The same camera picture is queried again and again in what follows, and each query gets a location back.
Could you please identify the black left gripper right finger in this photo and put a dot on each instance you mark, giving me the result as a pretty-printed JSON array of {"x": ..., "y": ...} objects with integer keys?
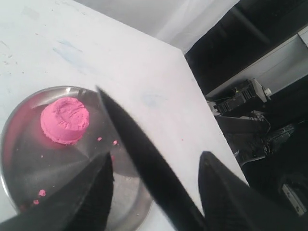
[{"x": 229, "y": 204}]

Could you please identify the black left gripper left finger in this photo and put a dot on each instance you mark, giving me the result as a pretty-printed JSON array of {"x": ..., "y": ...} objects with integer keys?
[{"x": 83, "y": 204}]

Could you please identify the round steel plate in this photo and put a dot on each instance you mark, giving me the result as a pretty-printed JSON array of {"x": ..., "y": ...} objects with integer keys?
[{"x": 30, "y": 162}]

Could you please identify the pink dough piece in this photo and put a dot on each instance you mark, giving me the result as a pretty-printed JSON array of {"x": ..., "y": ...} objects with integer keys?
[{"x": 65, "y": 120}]

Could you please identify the white backdrop curtain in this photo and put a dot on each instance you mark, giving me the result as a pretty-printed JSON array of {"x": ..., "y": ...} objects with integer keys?
[{"x": 180, "y": 23}]

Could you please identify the equipment beside table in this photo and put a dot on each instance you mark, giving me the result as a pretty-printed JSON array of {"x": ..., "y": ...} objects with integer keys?
[{"x": 270, "y": 144}]

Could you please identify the black serrated knife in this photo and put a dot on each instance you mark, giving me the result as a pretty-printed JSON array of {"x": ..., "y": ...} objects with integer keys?
[{"x": 158, "y": 177}]

